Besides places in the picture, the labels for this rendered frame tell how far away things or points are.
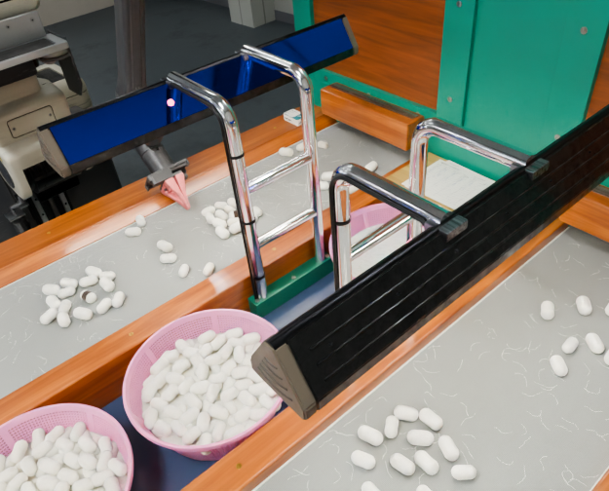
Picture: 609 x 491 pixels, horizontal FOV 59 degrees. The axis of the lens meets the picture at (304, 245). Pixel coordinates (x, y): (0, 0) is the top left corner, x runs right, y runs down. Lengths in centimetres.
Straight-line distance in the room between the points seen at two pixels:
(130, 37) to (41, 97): 50
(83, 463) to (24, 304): 40
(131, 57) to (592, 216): 95
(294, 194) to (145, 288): 41
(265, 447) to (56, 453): 33
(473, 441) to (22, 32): 133
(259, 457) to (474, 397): 33
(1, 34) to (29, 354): 80
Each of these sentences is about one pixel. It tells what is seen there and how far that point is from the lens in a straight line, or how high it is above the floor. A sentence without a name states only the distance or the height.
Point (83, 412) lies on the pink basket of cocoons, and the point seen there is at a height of 76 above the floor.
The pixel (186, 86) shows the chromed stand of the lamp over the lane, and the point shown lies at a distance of 91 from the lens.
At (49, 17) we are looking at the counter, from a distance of 583.
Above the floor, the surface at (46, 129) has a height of 111.
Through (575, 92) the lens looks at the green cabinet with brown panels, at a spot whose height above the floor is 101.
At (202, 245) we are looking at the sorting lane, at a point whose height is 74.
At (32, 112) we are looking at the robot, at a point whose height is 87.
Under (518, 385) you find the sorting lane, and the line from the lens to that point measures 91.
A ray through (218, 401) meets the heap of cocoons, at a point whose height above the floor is 72.
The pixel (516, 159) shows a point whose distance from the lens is 67.
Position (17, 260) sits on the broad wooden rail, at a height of 77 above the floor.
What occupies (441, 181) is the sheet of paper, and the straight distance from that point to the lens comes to 123.
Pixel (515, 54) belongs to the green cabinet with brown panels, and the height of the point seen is 105.
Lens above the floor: 146
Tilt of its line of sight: 40 degrees down
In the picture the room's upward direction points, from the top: 6 degrees counter-clockwise
